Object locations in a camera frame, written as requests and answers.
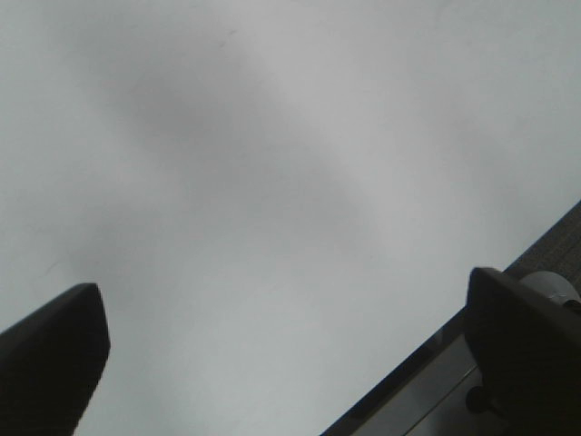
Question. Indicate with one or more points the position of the white round table foot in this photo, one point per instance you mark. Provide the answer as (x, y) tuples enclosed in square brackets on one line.
[(552, 286)]

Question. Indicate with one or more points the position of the grey metal table frame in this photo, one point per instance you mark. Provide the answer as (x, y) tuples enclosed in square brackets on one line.
[(427, 394)]

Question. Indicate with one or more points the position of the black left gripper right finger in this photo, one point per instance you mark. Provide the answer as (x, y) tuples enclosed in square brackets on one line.
[(528, 351)]

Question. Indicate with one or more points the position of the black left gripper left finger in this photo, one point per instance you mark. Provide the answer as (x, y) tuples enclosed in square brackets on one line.
[(51, 363)]

